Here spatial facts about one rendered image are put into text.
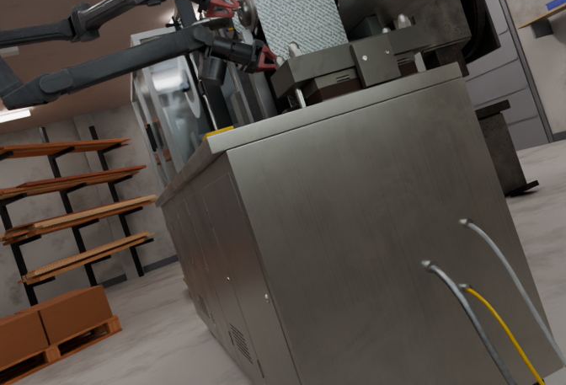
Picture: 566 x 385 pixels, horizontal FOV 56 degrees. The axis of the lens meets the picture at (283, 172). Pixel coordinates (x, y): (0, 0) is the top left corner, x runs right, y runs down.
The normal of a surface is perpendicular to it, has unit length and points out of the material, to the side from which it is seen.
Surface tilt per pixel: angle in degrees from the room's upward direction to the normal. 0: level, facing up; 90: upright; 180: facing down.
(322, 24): 90
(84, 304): 90
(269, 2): 90
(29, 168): 90
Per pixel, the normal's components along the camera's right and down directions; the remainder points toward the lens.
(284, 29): 0.28, -0.11
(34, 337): 0.62, -0.22
